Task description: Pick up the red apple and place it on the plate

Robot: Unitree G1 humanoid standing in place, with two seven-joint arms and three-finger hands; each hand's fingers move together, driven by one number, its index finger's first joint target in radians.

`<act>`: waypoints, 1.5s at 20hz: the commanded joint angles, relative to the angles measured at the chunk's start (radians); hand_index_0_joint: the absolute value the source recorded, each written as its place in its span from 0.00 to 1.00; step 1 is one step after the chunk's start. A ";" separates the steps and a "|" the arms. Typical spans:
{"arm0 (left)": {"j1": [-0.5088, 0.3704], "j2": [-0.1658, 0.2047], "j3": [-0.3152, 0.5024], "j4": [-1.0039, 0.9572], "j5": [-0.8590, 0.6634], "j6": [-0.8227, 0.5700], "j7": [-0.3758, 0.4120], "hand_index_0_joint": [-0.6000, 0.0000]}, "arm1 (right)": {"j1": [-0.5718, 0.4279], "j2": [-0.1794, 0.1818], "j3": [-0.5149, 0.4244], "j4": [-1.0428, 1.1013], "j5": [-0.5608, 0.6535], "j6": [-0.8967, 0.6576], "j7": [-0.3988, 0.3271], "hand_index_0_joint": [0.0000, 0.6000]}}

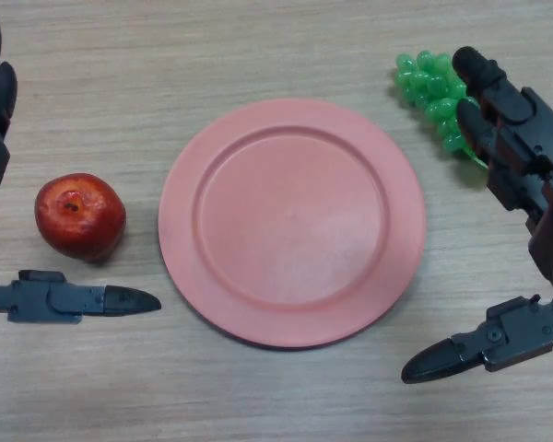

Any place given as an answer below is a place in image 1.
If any pink round plate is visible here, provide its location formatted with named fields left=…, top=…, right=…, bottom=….
left=158, top=98, right=429, bottom=351

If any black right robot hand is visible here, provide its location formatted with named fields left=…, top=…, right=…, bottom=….
left=401, top=45, right=553, bottom=386

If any red apple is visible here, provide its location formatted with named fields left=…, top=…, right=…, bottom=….
left=34, top=172, right=127, bottom=263

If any green grape bunch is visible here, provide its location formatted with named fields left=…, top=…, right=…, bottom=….
left=394, top=50, right=488, bottom=173

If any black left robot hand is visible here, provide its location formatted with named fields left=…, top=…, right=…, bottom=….
left=0, top=7, right=162, bottom=325

